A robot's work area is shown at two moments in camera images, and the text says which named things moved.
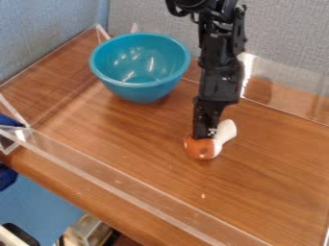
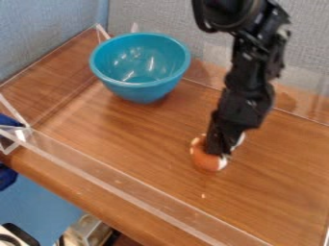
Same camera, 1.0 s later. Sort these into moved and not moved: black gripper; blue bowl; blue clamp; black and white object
Moved: black gripper
Not moved: blue bowl; black and white object; blue clamp
